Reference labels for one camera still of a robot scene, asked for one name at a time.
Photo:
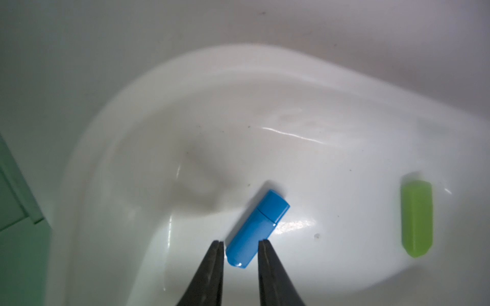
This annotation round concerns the white plastic storage box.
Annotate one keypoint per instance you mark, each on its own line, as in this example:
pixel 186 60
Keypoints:
pixel 182 155

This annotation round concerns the blue usb flash drive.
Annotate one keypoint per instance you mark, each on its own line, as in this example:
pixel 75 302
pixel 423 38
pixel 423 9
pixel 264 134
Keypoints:
pixel 257 227

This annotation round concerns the green desk file organizer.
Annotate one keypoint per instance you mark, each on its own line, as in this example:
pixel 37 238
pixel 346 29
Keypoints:
pixel 17 200

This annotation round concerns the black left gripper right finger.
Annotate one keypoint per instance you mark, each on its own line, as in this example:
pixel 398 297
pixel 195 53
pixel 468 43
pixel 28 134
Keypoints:
pixel 275 286

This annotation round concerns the green usb flash drive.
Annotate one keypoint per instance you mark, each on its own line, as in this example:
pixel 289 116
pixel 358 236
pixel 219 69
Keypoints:
pixel 417 222

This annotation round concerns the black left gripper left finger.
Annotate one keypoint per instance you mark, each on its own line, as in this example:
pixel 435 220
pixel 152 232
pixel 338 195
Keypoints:
pixel 206 287

